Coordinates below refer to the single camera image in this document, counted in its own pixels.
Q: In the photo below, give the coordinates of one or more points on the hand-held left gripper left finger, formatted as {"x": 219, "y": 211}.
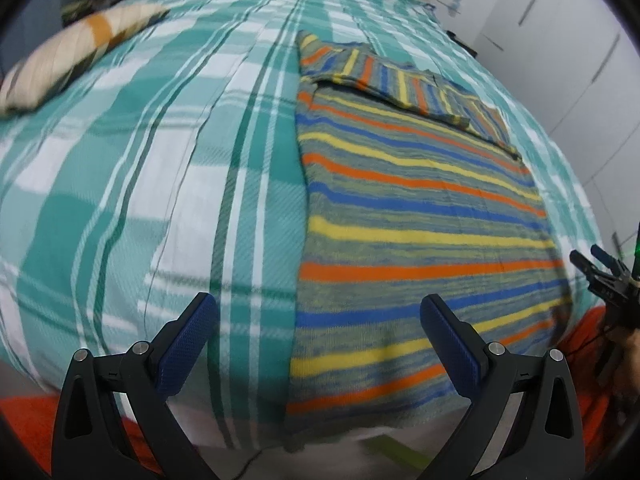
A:
{"x": 187, "y": 345}

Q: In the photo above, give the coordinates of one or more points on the green plaid bed blanket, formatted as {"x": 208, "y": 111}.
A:
{"x": 150, "y": 160}

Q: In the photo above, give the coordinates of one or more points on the green mat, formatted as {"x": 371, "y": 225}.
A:
{"x": 400, "y": 450}

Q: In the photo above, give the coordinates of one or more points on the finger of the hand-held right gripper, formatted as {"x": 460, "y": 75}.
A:
{"x": 607, "y": 258}
{"x": 587, "y": 267}

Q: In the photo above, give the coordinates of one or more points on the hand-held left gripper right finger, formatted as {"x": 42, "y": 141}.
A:
{"x": 450, "y": 345}

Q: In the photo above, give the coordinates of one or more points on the person's right hand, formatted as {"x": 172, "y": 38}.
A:
{"x": 631, "y": 365}

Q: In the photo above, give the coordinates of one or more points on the white wardrobe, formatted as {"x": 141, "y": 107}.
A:
{"x": 560, "y": 60}

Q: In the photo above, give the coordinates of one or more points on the cream patterned pillow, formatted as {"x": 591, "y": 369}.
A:
{"x": 75, "y": 55}

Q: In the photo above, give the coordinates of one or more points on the striped knit sweater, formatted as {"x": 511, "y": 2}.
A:
{"x": 410, "y": 210}

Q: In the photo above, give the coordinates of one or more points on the person's orange clothing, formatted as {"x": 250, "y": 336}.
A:
{"x": 585, "y": 340}

